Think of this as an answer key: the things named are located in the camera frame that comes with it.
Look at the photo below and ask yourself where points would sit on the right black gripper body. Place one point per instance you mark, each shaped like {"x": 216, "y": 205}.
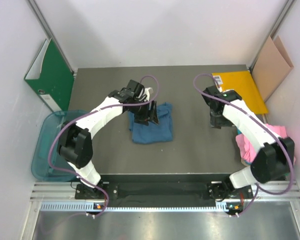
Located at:
{"x": 218, "y": 119}

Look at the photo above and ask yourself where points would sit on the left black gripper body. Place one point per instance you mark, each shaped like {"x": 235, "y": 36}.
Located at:
{"x": 141, "y": 112}

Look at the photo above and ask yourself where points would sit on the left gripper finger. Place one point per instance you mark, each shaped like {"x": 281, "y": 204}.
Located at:
{"x": 141, "y": 122}
{"x": 153, "y": 115}

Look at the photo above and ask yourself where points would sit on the blue t shirt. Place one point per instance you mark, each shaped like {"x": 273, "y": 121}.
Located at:
{"x": 142, "y": 134}

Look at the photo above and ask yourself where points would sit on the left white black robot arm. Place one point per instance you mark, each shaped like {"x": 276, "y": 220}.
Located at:
{"x": 75, "y": 142}

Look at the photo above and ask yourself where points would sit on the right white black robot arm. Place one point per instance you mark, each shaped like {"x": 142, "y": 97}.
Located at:
{"x": 274, "y": 154}

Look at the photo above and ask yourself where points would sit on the pink folded t shirt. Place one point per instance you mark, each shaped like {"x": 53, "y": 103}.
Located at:
{"x": 246, "y": 149}

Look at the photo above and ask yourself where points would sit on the yellow padded envelope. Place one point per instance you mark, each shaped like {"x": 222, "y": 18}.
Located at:
{"x": 243, "y": 83}

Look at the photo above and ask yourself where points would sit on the beige folded cloth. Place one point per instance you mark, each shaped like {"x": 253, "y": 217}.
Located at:
{"x": 245, "y": 163}

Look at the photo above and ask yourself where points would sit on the brown cardboard folder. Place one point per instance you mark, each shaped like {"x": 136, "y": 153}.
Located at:
{"x": 272, "y": 66}

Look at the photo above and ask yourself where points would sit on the teal transparent plastic bin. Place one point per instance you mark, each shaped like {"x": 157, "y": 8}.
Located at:
{"x": 51, "y": 126}

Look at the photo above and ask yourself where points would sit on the green ring binder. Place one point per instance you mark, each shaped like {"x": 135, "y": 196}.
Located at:
{"x": 50, "y": 78}

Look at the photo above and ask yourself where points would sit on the aluminium front rail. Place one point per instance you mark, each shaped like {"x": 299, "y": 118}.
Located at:
{"x": 271, "y": 214}

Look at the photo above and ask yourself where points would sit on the grey slotted cable duct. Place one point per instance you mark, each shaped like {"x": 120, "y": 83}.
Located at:
{"x": 94, "y": 207}

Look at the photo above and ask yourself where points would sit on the right aluminium corner post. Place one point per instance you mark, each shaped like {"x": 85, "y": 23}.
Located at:
{"x": 283, "y": 14}

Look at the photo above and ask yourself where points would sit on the aluminium corner post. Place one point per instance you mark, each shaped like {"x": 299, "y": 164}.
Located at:
{"x": 283, "y": 14}
{"x": 47, "y": 30}

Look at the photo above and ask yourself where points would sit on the left aluminium corner post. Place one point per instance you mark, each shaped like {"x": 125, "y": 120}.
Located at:
{"x": 47, "y": 30}

